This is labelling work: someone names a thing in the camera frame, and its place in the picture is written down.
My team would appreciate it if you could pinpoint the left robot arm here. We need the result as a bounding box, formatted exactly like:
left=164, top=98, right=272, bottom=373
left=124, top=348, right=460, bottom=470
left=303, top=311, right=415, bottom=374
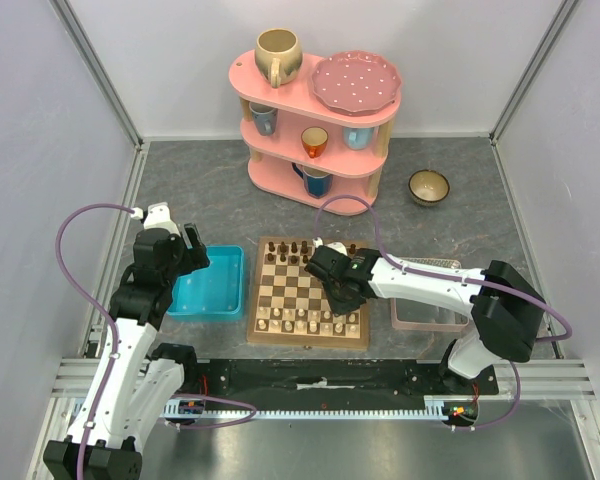
left=43, top=223, right=210, bottom=479

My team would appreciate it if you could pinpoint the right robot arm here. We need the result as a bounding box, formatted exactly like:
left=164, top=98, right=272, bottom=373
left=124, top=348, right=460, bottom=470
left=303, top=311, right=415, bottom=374
left=305, top=242, right=544, bottom=394

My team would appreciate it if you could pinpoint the wooden chess board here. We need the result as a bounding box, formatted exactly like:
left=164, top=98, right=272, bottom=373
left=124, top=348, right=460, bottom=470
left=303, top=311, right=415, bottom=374
left=246, top=236, right=370, bottom=350

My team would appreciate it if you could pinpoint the blue plastic bin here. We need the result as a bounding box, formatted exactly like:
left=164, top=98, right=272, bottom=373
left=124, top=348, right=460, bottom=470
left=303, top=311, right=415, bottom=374
left=167, top=245, right=245, bottom=323

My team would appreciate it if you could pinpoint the pink clear plastic tray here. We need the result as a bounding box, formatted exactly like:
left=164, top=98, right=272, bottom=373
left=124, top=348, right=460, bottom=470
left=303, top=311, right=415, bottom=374
left=389, top=256, right=471, bottom=333

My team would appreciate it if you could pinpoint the dark blue mug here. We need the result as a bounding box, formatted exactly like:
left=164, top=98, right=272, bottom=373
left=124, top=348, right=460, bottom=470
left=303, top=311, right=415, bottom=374
left=292, top=163, right=333, bottom=199

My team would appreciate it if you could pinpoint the brown ceramic bowl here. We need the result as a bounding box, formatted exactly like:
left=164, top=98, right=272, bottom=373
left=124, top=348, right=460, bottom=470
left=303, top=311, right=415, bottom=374
left=408, top=169, right=451, bottom=206

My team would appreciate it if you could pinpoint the pink three-tier shelf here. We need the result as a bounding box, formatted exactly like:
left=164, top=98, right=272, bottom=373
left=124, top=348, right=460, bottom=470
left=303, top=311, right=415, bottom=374
left=229, top=50, right=402, bottom=215

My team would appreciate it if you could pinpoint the grey-blue mug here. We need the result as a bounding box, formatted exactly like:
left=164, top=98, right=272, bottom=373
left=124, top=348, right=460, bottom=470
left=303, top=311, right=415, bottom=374
left=249, top=102, right=278, bottom=136

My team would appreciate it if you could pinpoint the light blue mug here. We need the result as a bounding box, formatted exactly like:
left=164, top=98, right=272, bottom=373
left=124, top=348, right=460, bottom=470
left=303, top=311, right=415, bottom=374
left=343, top=127, right=375, bottom=150

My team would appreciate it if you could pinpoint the orange cup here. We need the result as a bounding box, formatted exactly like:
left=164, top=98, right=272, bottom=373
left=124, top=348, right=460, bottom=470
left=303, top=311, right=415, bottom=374
left=301, top=126, right=329, bottom=159

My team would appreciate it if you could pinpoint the pink polka dot plate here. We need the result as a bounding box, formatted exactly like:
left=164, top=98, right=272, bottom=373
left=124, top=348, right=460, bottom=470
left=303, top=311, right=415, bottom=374
left=310, top=50, right=402, bottom=116

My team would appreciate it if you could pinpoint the beige ceramic mug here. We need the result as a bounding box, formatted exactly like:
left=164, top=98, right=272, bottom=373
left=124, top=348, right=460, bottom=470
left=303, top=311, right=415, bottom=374
left=254, top=28, right=303, bottom=89

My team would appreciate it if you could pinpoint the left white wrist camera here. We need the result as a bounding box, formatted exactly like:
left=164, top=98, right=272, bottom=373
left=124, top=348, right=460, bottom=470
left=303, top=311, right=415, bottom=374
left=130, top=202, right=180, bottom=235

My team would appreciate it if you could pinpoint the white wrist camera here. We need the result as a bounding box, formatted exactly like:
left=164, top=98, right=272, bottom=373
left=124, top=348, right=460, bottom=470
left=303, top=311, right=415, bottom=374
left=130, top=202, right=180, bottom=235
left=312, top=237, right=349, bottom=256

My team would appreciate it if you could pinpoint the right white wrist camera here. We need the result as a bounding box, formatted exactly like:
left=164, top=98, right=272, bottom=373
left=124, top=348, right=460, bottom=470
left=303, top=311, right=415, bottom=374
left=312, top=237, right=349, bottom=256

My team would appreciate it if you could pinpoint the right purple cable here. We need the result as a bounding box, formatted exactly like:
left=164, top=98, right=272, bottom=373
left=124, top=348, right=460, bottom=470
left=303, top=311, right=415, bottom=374
left=312, top=194, right=574, bottom=432

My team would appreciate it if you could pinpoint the purple cable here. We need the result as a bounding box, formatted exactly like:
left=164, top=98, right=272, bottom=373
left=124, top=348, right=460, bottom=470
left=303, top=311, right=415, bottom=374
left=312, top=194, right=574, bottom=432
left=55, top=202, right=146, bottom=480

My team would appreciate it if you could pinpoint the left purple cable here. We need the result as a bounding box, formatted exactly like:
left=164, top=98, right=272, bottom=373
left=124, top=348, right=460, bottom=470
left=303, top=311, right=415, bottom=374
left=55, top=202, right=146, bottom=480

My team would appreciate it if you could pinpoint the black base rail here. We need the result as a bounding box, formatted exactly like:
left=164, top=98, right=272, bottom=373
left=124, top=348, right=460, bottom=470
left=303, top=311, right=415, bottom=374
left=180, top=359, right=499, bottom=412

